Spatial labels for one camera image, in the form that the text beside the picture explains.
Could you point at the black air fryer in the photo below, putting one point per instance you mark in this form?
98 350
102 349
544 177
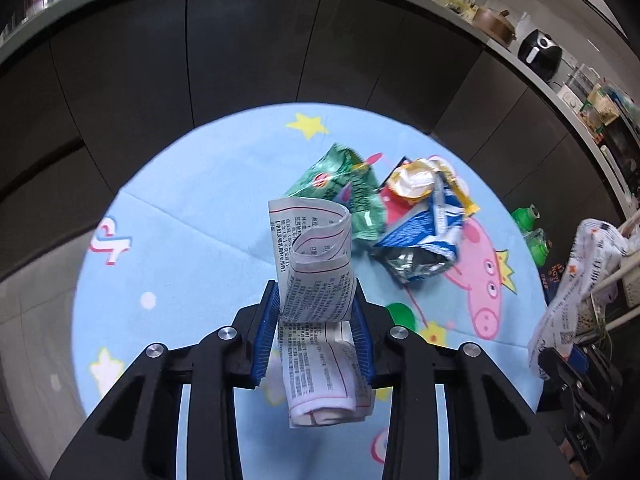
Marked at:
540 52

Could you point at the glass food container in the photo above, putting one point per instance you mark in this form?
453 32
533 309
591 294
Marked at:
455 4

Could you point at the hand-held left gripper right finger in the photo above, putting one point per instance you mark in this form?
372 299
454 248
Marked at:
362 345

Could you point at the blue foil snack wrapper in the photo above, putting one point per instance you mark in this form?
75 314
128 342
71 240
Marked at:
415 230

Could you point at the black countertop oven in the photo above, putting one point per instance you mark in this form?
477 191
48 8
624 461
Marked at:
622 145

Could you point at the dark blue bag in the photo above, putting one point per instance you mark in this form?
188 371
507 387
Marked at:
552 280

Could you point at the white paper leaflet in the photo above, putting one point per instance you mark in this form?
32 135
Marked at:
315 280

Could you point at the white printed paper bag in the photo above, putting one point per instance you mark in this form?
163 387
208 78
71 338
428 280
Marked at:
575 280

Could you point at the white steamer appliance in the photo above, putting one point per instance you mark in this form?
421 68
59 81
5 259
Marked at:
570 97

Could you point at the dark kitchen cabinets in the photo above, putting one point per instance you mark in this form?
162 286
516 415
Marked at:
250 50

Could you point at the green food package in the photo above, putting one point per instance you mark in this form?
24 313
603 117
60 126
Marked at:
597 110

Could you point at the blue cartoon tablecloth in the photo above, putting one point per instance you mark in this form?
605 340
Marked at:
200 240

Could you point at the yellow snack wrapper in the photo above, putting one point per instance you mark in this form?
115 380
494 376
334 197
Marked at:
415 180

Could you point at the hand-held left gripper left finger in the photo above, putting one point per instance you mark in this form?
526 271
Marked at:
262 335

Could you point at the brown lidded pot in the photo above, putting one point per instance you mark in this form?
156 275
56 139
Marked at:
492 25

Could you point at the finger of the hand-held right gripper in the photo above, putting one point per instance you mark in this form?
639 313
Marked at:
602 375
570 395

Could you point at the white tube rack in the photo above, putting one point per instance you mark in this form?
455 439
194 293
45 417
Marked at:
625 266

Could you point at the green snack wrapper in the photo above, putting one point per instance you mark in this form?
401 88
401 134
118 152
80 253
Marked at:
350 185

